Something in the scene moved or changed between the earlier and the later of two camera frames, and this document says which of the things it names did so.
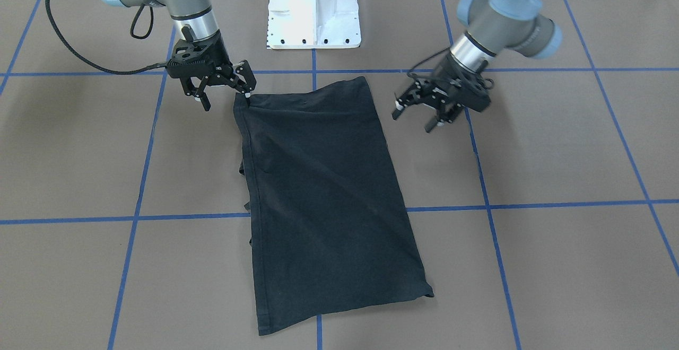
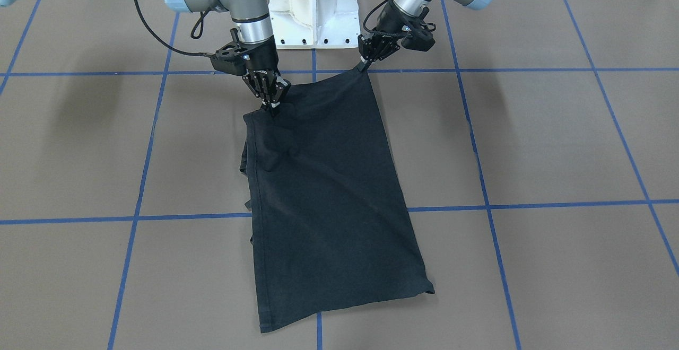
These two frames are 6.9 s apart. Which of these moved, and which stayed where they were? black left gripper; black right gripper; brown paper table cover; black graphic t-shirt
Moved: black left gripper; black right gripper
Stayed: brown paper table cover; black graphic t-shirt
